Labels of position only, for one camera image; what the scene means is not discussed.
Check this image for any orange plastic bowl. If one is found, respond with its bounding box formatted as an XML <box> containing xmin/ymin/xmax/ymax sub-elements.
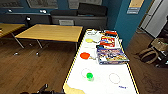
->
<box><xmin>79</xmin><ymin>51</ymin><xmax>92</xmax><ymax>61</ymax></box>

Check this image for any yellow plastic bowl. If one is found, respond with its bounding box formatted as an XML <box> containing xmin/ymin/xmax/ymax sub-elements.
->
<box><xmin>84</xmin><ymin>37</ymin><xmax>95</xmax><ymax>44</ymax></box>

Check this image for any small blue game piece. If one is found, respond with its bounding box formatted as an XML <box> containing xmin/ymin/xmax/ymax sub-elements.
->
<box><xmin>95</xmin><ymin>44</ymin><xmax>106</xmax><ymax>50</ymax></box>

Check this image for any yellow air hockey table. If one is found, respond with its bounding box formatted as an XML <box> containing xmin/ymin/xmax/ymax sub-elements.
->
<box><xmin>61</xmin><ymin>28</ymin><xmax>141</xmax><ymax>94</ymax></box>

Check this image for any red and black game box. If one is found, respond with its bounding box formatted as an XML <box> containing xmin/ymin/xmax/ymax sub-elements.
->
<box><xmin>103</xmin><ymin>29</ymin><xmax>119</xmax><ymax>37</ymax></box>

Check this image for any grey bench vent panel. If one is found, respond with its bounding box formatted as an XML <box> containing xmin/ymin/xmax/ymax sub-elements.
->
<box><xmin>58</xmin><ymin>19</ymin><xmax>75</xmax><ymax>27</ymax></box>

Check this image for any long wooden table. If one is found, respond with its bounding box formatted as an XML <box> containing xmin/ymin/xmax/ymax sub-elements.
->
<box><xmin>0</xmin><ymin>22</ymin><xmax>27</xmax><ymax>45</ymax></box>
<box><xmin>14</xmin><ymin>23</ymin><xmax>84</xmax><ymax>52</ymax></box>

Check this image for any interior glass window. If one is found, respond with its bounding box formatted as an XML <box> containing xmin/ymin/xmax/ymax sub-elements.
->
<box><xmin>26</xmin><ymin>0</ymin><xmax>60</xmax><ymax>10</ymax></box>
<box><xmin>0</xmin><ymin>0</ymin><xmax>25</xmax><ymax>9</ymax></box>
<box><xmin>67</xmin><ymin>0</ymin><xmax>104</xmax><ymax>11</ymax></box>

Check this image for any brown backpack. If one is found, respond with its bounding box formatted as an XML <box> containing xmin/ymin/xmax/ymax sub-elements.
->
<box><xmin>134</xmin><ymin>37</ymin><xmax>168</xmax><ymax>67</ymax></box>

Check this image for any dark wall bench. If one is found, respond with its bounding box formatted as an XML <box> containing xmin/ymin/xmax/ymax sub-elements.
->
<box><xmin>0</xmin><ymin>2</ymin><xmax>110</xmax><ymax>32</ymax></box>

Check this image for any yellow wall sign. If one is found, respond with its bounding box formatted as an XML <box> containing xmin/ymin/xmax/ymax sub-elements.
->
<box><xmin>126</xmin><ymin>0</ymin><xmax>146</xmax><ymax>15</ymax></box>

